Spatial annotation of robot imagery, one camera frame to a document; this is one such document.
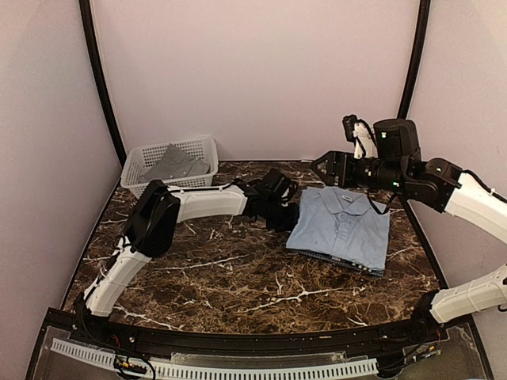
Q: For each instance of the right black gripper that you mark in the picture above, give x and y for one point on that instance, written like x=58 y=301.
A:
x=340 y=159

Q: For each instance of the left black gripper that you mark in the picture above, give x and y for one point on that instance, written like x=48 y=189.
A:
x=291 y=222

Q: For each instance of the light blue long sleeve shirt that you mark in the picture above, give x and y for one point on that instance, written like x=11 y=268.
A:
x=342 y=224

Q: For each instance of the blue checked shirt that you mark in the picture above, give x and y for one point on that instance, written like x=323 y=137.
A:
x=326 y=258

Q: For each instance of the black white plaid shirt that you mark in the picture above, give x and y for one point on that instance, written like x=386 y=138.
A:
x=349 y=264

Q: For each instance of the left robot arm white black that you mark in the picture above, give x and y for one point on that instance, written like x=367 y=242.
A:
x=150 y=227

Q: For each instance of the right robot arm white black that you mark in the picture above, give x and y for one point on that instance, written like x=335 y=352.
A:
x=387 y=157

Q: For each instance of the grey shirt in basket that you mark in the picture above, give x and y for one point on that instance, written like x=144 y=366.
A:
x=175 y=163

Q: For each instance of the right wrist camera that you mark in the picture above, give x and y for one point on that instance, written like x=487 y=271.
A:
x=358 y=132

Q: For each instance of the right black frame post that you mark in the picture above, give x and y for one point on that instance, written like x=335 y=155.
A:
x=415 y=58

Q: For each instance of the black frame post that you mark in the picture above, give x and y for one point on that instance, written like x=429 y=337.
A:
x=415 y=58
x=88 y=27

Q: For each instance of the white slotted cable duct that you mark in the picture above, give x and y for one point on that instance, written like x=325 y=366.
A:
x=182 y=366

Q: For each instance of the left black frame post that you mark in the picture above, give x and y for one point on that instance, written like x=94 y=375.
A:
x=88 y=27

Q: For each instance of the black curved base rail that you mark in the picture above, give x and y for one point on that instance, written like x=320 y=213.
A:
x=386 y=339

